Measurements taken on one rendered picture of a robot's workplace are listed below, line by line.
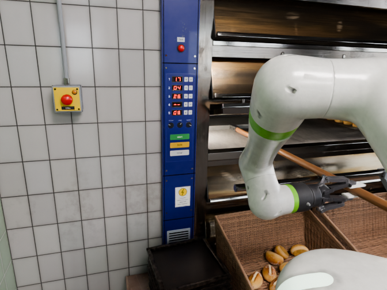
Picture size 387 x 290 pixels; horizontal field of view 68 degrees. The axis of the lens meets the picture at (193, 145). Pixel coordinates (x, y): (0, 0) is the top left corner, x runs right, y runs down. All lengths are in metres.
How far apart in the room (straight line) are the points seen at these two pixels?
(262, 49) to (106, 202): 1.01
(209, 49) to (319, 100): 0.85
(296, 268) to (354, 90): 0.35
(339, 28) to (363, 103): 1.15
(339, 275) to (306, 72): 0.35
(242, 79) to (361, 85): 0.89
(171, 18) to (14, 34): 0.58
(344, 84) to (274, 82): 0.11
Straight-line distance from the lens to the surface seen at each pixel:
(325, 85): 0.54
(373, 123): 0.52
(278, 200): 0.89
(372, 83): 0.56
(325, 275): 0.27
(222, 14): 1.36
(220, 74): 1.35
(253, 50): 1.41
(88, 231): 1.47
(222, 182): 1.48
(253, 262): 1.68
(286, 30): 1.48
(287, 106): 0.53
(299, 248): 1.74
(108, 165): 1.32
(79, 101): 1.19
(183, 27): 1.26
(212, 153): 1.40
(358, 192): 1.12
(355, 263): 0.30
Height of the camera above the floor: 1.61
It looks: 16 degrees down
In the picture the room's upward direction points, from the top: 1 degrees clockwise
